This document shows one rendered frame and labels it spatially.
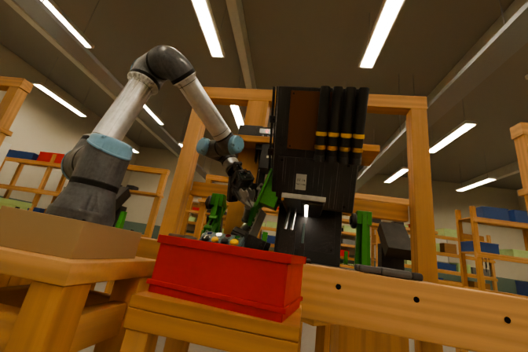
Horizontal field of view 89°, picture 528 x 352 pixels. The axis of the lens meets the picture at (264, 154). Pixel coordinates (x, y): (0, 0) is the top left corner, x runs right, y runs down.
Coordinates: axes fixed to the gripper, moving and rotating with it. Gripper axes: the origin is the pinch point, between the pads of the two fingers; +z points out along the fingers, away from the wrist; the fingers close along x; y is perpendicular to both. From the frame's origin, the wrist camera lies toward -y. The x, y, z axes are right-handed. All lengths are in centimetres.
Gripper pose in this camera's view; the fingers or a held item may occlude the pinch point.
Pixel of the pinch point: (250, 206)
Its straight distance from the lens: 110.2
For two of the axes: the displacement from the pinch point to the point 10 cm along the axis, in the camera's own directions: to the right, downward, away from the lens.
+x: 8.3, 0.2, 5.6
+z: 4.3, 6.2, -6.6
